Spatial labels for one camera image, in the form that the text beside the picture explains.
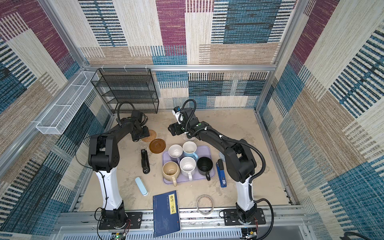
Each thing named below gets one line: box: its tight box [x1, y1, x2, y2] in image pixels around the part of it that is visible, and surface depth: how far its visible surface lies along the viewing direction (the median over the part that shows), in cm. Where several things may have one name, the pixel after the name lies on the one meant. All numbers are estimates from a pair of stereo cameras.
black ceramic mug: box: [197, 156, 213, 181], surface depth 85 cm
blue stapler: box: [216, 159, 227, 188], surface depth 87 cm
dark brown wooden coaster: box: [149, 138, 166, 154], surface depth 101 cm
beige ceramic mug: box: [162, 161, 181, 187], surface depth 83 cm
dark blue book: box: [152, 190, 182, 238], surface depth 76 cm
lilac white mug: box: [168, 144, 183, 165], surface depth 91 cm
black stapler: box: [141, 149, 151, 175], surface depth 91 cm
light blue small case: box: [135, 176, 149, 197], surface depth 83 cm
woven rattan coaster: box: [141, 129, 157, 143], surface depth 107 cm
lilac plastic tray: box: [162, 145, 216, 187], surface depth 87 cm
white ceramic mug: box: [179, 156, 197, 181], surface depth 85 cm
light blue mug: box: [182, 141, 199, 160], surface depth 91 cm
